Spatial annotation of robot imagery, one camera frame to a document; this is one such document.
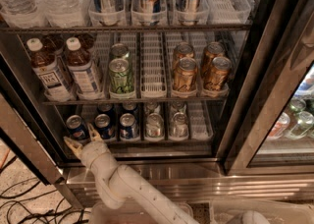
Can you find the green can behind glass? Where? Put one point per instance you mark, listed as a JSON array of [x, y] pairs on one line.
[[304, 121]]

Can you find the back green can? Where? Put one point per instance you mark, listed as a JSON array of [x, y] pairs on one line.
[[120, 50]]

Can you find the front silver can right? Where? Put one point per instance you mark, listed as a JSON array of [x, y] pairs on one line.
[[179, 126]]

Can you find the gold can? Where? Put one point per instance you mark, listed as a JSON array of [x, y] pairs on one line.
[[185, 75], [217, 76], [210, 51], [183, 49]]

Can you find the front left gold can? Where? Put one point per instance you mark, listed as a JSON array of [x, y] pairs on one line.
[[185, 75]]

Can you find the left clear plastic bin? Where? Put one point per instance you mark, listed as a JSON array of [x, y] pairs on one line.
[[130, 213]]

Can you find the pepsi can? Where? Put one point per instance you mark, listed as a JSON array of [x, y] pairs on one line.
[[130, 107], [104, 127], [108, 109], [128, 127], [77, 128]]

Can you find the back left gold can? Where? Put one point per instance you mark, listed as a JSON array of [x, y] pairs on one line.
[[183, 49]]

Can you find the back silver can left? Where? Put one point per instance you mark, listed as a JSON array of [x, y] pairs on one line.
[[152, 107]]

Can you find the right clear plastic bin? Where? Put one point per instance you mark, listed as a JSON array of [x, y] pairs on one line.
[[249, 211]]

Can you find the right front tea bottle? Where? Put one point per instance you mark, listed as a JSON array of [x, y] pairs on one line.
[[82, 67]]

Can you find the red can behind glass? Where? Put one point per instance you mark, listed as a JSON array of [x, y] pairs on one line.
[[279, 127]]

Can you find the front silver can left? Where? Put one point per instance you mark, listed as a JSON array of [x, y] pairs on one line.
[[154, 126]]

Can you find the tea bottle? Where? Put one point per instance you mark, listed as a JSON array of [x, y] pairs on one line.
[[50, 70], [82, 67]]

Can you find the front green can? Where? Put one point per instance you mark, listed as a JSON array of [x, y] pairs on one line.
[[121, 79]]

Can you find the front right gold can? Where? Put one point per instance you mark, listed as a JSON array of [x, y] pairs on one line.
[[217, 76]]

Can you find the open fridge glass door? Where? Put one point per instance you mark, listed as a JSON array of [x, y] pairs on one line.
[[34, 130]]

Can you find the left water bottle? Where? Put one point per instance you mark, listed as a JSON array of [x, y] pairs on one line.
[[22, 13]]

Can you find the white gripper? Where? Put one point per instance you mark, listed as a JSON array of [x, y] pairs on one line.
[[92, 152]]

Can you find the silver can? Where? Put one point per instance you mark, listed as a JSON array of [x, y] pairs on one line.
[[178, 106], [154, 126], [152, 107], [179, 126]]

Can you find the clear plastic bin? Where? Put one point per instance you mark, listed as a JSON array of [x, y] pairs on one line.
[[130, 213], [249, 211]]

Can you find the left front tea bottle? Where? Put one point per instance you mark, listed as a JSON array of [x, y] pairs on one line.
[[50, 70]]

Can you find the back silver can right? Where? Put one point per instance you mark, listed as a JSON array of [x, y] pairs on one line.
[[178, 106]]

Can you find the back right gold can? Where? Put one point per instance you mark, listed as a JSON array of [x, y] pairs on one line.
[[210, 51]]

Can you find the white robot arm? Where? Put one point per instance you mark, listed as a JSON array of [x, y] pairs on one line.
[[115, 182]]

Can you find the empty white shelf tray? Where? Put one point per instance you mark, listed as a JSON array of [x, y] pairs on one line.
[[153, 76]]

